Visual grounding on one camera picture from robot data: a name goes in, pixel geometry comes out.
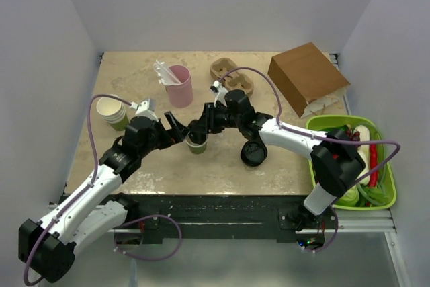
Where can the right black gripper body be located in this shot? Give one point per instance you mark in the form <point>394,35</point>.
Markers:
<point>220,118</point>

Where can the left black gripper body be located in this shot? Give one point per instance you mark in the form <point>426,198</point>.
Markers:
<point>159,138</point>

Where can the green paper coffee cup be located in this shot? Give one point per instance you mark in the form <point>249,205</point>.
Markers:
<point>196,148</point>

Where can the black plastic cup lid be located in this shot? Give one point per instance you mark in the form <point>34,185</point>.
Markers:
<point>195,138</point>

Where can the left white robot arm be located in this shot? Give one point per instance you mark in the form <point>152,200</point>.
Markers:
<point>50,245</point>

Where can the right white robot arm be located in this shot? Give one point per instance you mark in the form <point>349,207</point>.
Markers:
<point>335,158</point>

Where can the pink plastic tumbler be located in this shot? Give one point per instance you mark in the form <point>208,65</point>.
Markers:
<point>180,96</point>

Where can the stack of paper cups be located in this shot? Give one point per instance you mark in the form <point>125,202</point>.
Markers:
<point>113,111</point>

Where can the stack of black lids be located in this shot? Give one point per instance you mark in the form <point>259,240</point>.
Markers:
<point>253,153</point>

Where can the white wrapped straws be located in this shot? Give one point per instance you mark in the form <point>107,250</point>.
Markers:
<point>165,74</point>

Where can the brown paper bag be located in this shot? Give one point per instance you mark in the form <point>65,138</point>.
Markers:
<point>308,80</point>

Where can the purple toy grapes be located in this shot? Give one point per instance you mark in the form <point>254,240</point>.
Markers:
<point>354,135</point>

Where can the white toy radish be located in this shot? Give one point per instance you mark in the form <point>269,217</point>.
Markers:
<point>364,133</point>
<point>360,167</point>

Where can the green toy cabbage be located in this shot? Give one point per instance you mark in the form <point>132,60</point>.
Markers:
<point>350,198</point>

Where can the red toy chili pepper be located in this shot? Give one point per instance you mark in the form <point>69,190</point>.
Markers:
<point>373,163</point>

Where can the green plastic basket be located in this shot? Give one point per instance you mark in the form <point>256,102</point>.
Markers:
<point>384,194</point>

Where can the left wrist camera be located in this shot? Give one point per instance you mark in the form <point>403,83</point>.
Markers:
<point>145,108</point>

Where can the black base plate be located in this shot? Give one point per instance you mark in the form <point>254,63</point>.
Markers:
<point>159,217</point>

